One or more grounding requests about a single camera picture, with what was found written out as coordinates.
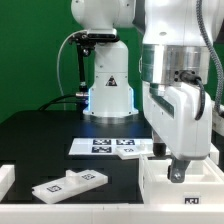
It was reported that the black camera on stand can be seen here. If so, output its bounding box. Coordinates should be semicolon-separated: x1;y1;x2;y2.
68;29;120;121

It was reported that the white cabinet body box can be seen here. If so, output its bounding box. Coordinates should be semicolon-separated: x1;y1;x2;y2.
138;153;224;206

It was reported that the white front fence rail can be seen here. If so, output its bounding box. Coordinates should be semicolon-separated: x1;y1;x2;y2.
0;204;224;224

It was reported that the white door panel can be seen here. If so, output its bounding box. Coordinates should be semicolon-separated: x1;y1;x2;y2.
32;170;108;204
115;139;154;160

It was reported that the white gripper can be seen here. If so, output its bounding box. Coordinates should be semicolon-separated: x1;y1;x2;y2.
142;82;212;183

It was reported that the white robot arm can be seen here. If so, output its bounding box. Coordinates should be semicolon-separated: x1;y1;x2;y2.
71;0;224;183

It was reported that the white left fence block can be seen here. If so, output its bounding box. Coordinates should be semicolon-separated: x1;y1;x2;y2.
0;165;15;202

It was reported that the white door panel front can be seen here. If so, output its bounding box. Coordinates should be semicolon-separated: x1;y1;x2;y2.
32;170;108;204

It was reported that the white cabinet top block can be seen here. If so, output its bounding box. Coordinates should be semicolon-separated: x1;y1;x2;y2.
209;145;219;165

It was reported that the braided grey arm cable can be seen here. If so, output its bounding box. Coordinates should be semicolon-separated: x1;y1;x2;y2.
179;0;224;122

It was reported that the grey camera cable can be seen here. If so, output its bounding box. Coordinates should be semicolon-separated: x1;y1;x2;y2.
55;30;88;112

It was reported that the white marker base sheet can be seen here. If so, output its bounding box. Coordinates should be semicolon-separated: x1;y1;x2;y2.
69;138;143;155

